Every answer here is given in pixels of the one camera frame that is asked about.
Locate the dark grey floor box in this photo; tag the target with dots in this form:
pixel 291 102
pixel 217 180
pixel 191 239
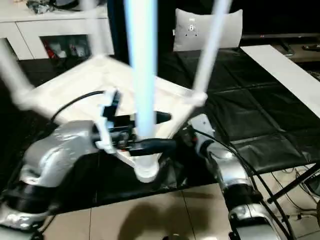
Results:
pixel 313 185

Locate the white glass-door cabinet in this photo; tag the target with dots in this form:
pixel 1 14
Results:
pixel 62 27

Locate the black metal table leg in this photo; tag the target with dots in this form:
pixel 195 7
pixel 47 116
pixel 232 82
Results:
pixel 290 187

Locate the black table mat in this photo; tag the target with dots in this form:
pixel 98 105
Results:
pixel 250 112

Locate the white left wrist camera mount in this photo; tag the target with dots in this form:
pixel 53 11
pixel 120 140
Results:
pixel 105 130

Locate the dark low tv bench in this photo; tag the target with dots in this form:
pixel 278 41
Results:
pixel 275 36

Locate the white flat board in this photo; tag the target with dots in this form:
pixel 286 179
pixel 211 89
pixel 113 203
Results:
pixel 287 70

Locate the black remote control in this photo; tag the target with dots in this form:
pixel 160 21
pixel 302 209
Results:
pixel 311 47

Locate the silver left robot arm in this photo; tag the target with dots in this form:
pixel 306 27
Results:
pixel 57 150

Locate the white pillow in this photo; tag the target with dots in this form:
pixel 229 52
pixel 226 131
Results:
pixel 225 32

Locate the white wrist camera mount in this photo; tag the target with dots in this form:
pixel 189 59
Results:
pixel 105 130
pixel 205 122

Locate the white plastic table top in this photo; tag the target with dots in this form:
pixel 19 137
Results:
pixel 82 82

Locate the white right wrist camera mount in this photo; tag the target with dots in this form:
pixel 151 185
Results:
pixel 205 122

